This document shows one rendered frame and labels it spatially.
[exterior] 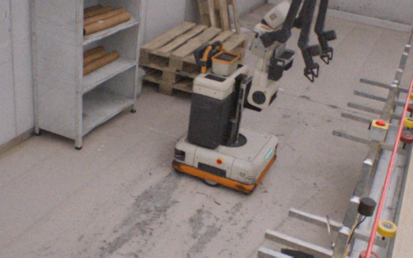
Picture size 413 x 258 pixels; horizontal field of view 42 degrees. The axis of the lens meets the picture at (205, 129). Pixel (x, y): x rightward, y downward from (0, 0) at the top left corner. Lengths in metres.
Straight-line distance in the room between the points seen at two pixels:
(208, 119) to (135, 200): 0.77
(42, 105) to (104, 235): 1.40
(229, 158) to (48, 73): 1.55
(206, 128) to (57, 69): 1.24
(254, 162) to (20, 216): 1.65
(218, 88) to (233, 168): 0.60
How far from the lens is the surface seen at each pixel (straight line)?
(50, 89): 4.39
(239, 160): 3.91
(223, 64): 3.87
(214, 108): 3.82
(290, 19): 3.50
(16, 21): 4.20
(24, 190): 3.97
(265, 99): 3.84
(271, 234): 2.25
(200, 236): 3.58
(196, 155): 3.99
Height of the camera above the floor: 2.19
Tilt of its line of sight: 26 degrees down
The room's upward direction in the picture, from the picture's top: 7 degrees clockwise
